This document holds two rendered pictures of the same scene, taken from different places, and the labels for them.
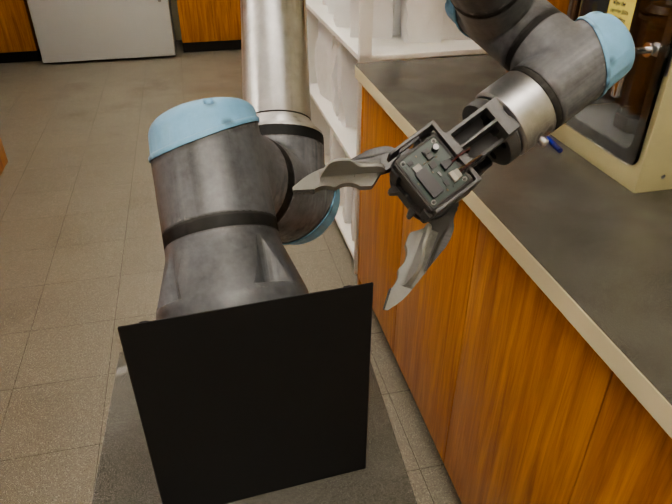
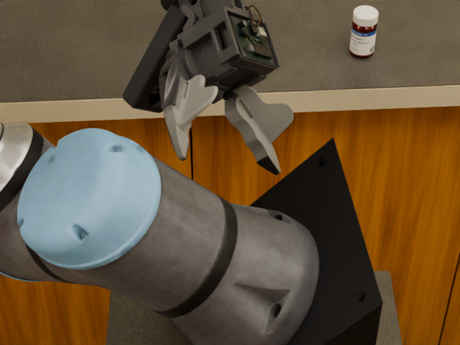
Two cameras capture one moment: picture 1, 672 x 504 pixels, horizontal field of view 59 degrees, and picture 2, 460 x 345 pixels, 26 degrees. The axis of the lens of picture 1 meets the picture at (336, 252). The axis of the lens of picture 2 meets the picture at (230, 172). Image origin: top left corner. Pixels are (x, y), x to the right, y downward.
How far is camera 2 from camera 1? 0.86 m
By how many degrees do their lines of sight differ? 62
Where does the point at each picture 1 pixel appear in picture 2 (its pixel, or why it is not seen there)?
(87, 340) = not seen: outside the picture
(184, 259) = (253, 270)
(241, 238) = (245, 214)
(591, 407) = (181, 167)
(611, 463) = (226, 187)
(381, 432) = not seen: hidden behind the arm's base
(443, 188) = (265, 47)
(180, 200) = (202, 239)
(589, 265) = (79, 67)
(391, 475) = not seen: hidden behind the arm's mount
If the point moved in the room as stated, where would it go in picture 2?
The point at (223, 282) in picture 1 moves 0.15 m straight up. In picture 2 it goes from (293, 244) to (301, 112)
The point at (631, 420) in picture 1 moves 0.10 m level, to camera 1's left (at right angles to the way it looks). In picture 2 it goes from (229, 139) to (218, 185)
